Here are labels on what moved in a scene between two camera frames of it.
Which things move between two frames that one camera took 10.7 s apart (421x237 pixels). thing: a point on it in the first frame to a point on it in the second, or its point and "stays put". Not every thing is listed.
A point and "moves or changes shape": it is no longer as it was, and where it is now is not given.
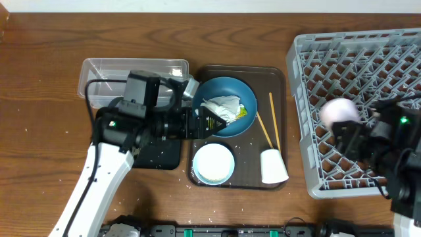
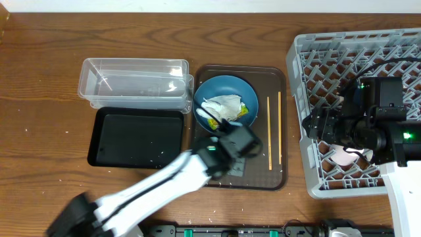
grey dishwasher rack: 367,66 stays put
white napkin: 227,107 stays put
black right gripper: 349,139 to 322,122
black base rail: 335,228 stays put
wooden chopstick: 275,123 moves or changes shape
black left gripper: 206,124 to 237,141
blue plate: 223,86 stays put
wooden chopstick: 265,131 moves or changes shape
